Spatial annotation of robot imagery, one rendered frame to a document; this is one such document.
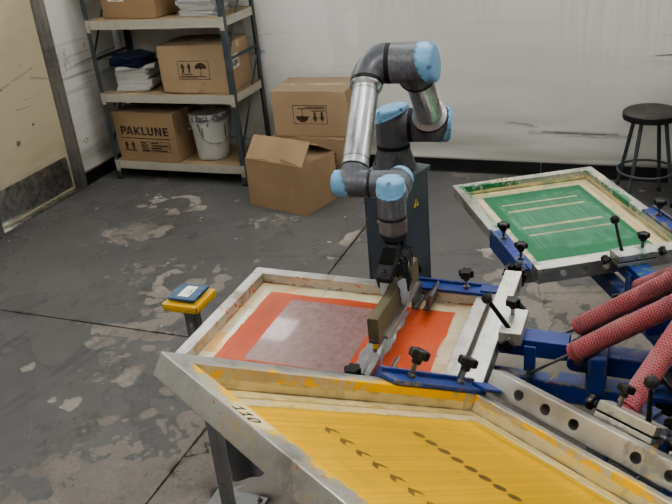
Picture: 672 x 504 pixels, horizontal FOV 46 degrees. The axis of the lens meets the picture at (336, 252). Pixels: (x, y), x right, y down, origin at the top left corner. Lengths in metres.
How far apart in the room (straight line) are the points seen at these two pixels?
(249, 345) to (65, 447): 1.60
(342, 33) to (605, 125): 2.01
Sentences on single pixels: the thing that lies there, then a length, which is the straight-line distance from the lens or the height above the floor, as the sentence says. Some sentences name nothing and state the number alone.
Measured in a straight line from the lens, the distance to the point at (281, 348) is 2.26.
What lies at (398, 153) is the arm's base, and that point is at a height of 1.28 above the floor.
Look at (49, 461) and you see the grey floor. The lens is 3.69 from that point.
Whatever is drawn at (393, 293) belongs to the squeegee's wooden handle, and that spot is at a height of 1.14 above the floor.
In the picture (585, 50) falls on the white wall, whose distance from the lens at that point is 5.72.
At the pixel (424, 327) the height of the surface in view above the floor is 0.95.
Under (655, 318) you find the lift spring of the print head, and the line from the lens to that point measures 1.95.
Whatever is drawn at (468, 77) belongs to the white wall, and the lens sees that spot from 5.88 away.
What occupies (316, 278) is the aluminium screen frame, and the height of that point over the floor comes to 0.99.
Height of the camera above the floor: 2.17
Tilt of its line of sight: 26 degrees down
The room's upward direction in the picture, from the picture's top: 5 degrees counter-clockwise
